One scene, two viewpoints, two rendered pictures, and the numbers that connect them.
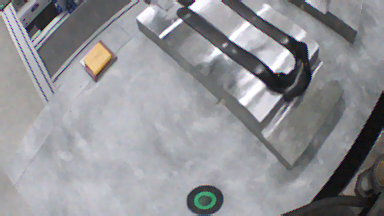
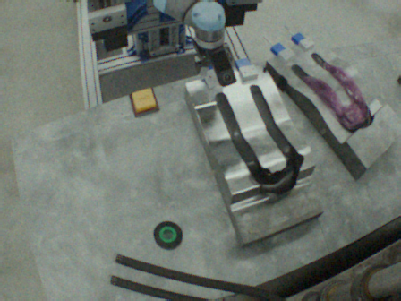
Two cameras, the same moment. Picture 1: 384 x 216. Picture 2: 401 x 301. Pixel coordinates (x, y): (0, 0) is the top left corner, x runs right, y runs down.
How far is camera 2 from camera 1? 0.17 m
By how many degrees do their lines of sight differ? 9
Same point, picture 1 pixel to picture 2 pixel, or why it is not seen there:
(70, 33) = (135, 80)
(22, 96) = (69, 107)
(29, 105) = not seen: hidden behind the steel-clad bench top
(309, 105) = (281, 207)
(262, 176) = (217, 240)
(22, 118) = not seen: hidden behind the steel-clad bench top
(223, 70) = (225, 150)
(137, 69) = (170, 126)
